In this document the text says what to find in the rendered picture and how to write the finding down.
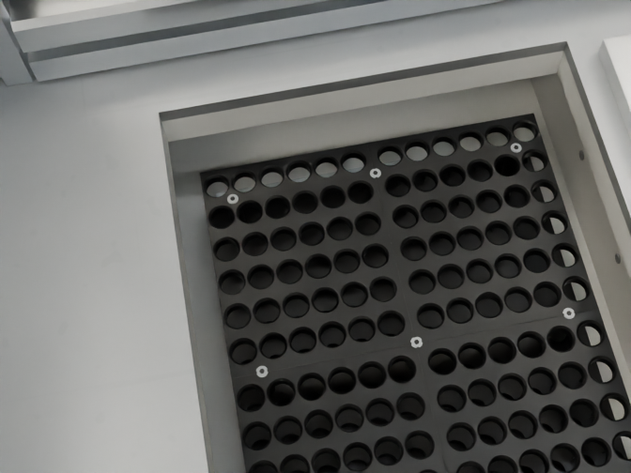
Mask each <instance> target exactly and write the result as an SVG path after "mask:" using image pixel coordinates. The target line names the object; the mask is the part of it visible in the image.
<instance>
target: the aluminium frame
mask: <svg viewBox="0 0 631 473"><path fill-rule="evenodd" d="M501 1H507V0H0V78H2V79H3V81H4V83H5V85H6V86H12V85H17V84H27V83H33V82H34V81H35V80H36V79H37V80H38V82H41V81H46V80H51V79H57V78H63V77H68V76H73V75H79V74H85V73H90V72H95V71H101V70H107V69H116V68H122V67H127V66H133V65H138V64H144V63H149V62H155V61H161V60H165V59H171V58H177V57H182V56H187V55H193V54H199V53H208V52H214V51H219V50H225V49H231V48H236V47H241V46H247V45H253V44H257V43H263V42H269V41H274V40H280V39H285V38H295V37H301V36H306V35H312V34H317V33H323V32H328V31H333V30H339V29H345V28H350V27H355V26H361V25H367V24H372V23H382V22H387V21H393V20H398V19H404V18H409V17H415V16H421V15H425V14H431V13H437V12H442V11H447V10H453V9H459V8H468V7H474V6H480V5H485V4H491V3H496V2H501Z"/></svg>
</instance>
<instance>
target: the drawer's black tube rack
mask: <svg viewBox="0 0 631 473"><path fill-rule="evenodd" d="M367 146H368V150H369V154H370V158H371V162H372V165H373V169H372V170H371V172H370V175H361V176H356V177H351V178H346V179H340V180H335V181H330V182H325V183H319V184H314V185H309V186H303V187H298V188H293V189H288V190H282V191H273V192H268V193H262V194H257V195H252V196H247V197H241V198H238V197H237V196H236V194H230V195H229V196H228V198H227V200H225V201H221V202H215V203H210V204H205V209H206V215H207V221H208V232H209V239H210V245H211V251H212V257H213V263H214V269H215V275H216V282H217V287H218V294H219V300H220V306H221V312H222V318H223V329H224V336H225V341H226V348H227V354H228V360H229V366H230V373H231V378H232V384H233V391H234V396H235V403H236V409H237V415H238V421H239V432H240V439H241V445H242V450H243V457H244V463H245V469H246V473H631V459H627V456H626V453H625V449H624V446H623V442H622V439H621V436H625V437H628V438H630V439H631V404H630V401H629V398H628V395H627V392H626V389H625V386H624V383H623V379H622V376H621V373H620V370H619V367H618V364H617V361H616V358H615V356H614V353H613V350H612V347H611V344H610V341H609V338H608V334H607V331H606V328H605V325H604V322H603V319H602V316H601V313H600V311H599V308H598V305H597V302H596V299H595V296H594V293H593V289H592V286H591V283H590V280H589V277H588V274H587V271H586V268H585V266H584V263H583V260H582V257H581V254H580V251H579V248H578V245H577V241H576V238H575V235H574V232H573V229H572V226H571V223H570V221H569V218H568V215H567V212H566V209H565V206H564V203H563V200H562V196H561V193H560V190H559V187H558V184H557V181H556V178H555V176H554V173H553V170H552V167H551V164H550V161H549V158H548V155H547V152H546V148H545V145H544V143H542V144H538V145H528V146H522V147H521V145H520V144H512V145H511V149H506V150H502V151H496V152H491V153H485V154H481V155H475V156H470V157H465V158H460V159H454V160H445V161H439V162H434V163H428V164H424V165H418V166H413V167H408V168H403V169H397V170H392V171H387V172H382V173H381V172H380V171H379V170H378V169H376V167H375V164H374V160H373V156H372V151H371V147H370V144H369V143H367ZM531 157H535V158H538V159H539V160H541V161H542V163H543V164H544V168H543V169H542V170H540V171H534V169H533V166H532V162H531ZM540 187H546V188H548V189H550V190H551V191H552V193H553V195H554V198H553V200H551V201H549V202H545V201H544V198H543V194H542V192H541V189H540ZM550 218H555V219H558V220H560V221H561V222H562V224H563V226H564V230H563V231H562V232H561V233H559V234H555V233H554V230H553V226H552V223H551V220H550ZM561 250H566V251H569V252H570V253H572V254H573V256H574V258H575V263H574V264H573V265H572V266H570V267H566V266H565V264H564V262H563V258H562V253H561ZM571 282H575V283H578V284H580V285H581V286H582V287H583V288H584V290H585V292H586V297H585V298H584V299H582V300H576V297H575V294H574V290H573V287H572V284H571ZM585 327H592V328H594V329H596V330H597V331H598V333H599V335H600V343H599V344H597V345H591V343H590V340H589V337H588V334H587V331H586V329H585ZM596 362H603V363H606V364H607V366H608V367H609V368H610V370H611V371H612V378H611V380H609V381H608V382H603V380H602V377H601V374H600V372H599V369H598V366H597V363H596ZM608 399H615V400H617V401H619V402H620V403H621V404H622V405H623V409H624V416H623V418H622V419H620V420H615V418H614V415H613V412H612V409H611V406H610V403H609V400H608Z"/></svg>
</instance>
